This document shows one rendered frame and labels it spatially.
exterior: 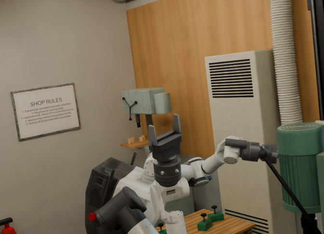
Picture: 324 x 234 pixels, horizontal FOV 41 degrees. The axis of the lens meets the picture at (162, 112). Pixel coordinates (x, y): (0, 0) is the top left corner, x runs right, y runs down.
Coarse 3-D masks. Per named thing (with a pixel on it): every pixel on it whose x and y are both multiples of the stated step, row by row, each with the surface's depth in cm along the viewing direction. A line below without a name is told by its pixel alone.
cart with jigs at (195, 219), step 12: (192, 216) 356; (204, 216) 325; (216, 216) 337; (228, 216) 346; (156, 228) 340; (192, 228) 330; (204, 228) 321; (216, 228) 325; (228, 228) 322; (240, 228) 319
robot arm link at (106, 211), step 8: (120, 192) 156; (112, 200) 155; (120, 200) 154; (104, 208) 155; (112, 208) 153; (120, 208) 153; (128, 208) 153; (104, 216) 153; (112, 216) 153; (120, 216) 153; (128, 216) 152; (136, 216) 152; (144, 216) 154; (112, 224) 154; (120, 224) 154; (128, 224) 151
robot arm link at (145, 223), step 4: (144, 220) 152; (148, 220) 155; (136, 224) 151; (140, 224) 151; (144, 224) 151; (148, 224) 152; (132, 228) 151; (136, 228) 150; (140, 228) 150; (144, 228) 150; (148, 228) 151; (152, 228) 152; (128, 232) 152; (132, 232) 150; (136, 232) 150; (140, 232) 150; (144, 232) 150; (148, 232) 150; (152, 232) 151; (156, 232) 152
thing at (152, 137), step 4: (148, 128) 131; (152, 128) 130; (148, 132) 132; (152, 132) 131; (148, 136) 133; (152, 136) 131; (148, 140) 133; (152, 140) 132; (156, 140) 132; (148, 144) 133; (152, 144) 132; (156, 144) 132
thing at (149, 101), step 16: (128, 96) 405; (144, 96) 383; (160, 96) 370; (128, 112) 410; (144, 112) 388; (160, 112) 373; (128, 144) 410; (144, 144) 402; (176, 208) 396; (192, 208) 407
